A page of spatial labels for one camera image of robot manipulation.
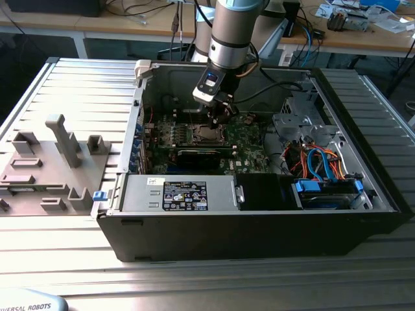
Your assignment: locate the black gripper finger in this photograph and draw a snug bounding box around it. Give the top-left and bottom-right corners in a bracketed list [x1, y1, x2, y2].
[222, 101, 240, 124]
[207, 100, 224, 131]

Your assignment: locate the silver CPU with green edge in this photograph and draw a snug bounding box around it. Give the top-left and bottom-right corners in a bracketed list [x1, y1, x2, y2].
[199, 128, 222, 141]

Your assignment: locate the metal socket cover frame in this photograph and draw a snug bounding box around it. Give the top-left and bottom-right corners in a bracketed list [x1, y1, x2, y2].
[193, 124, 228, 146]

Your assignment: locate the dark CPU cooler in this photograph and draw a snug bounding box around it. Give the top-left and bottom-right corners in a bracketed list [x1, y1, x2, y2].
[326, 8, 350, 32]

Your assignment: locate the black graphics card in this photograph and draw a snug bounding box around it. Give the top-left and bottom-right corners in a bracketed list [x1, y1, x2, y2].
[174, 147, 223, 169]

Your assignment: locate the green motherboard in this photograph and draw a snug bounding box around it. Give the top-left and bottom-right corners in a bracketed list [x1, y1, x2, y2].
[144, 111, 272, 175]

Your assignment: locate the pale grey slanted stand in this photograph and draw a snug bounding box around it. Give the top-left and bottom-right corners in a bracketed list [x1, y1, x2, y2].
[257, 17, 289, 64]

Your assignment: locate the grey metal drive cage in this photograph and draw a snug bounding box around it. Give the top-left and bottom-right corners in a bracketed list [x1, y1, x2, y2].
[271, 80, 345, 153]

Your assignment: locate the beige case latch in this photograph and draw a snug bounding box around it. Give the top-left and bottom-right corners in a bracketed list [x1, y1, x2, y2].
[134, 60, 153, 80]

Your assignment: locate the black drive bay box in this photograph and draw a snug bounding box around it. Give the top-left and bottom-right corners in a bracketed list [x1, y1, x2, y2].
[233, 172, 296, 212]

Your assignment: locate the grey power supply with label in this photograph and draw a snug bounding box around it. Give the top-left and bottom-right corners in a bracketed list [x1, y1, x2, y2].
[119, 174, 241, 213]

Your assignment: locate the hard disk in blue carrier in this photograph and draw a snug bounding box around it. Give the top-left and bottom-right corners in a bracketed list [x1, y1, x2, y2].
[290, 179, 364, 210]

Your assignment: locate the black open PC case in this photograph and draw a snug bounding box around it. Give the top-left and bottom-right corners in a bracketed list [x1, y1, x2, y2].
[96, 60, 411, 263]

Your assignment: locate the light wooden desk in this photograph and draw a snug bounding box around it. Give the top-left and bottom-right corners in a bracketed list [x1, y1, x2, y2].
[278, 0, 415, 61]
[0, 0, 198, 59]

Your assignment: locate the blue box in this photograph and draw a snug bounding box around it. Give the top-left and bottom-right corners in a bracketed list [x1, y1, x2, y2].
[359, 0, 401, 13]

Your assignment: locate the grey parts rack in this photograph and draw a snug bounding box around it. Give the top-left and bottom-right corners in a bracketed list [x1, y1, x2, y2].
[0, 113, 113, 217]

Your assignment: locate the black monitor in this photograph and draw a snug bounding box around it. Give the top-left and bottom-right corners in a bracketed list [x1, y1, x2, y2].
[5, 0, 103, 17]

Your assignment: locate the grey Universal Robots teach pendant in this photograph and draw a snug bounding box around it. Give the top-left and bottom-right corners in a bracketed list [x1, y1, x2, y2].
[0, 288, 69, 311]

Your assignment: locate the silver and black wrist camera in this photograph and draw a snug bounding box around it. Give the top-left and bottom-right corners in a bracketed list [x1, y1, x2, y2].
[192, 69, 227, 105]

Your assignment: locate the thin blue wire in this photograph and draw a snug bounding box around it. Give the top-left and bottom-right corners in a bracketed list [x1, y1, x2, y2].
[306, 148, 325, 181]

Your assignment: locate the flat blue wire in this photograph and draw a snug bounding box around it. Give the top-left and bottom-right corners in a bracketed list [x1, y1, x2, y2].
[316, 147, 340, 184]

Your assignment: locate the orange wire bundle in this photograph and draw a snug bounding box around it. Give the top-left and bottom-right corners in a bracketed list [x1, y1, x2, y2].
[288, 145, 347, 181]

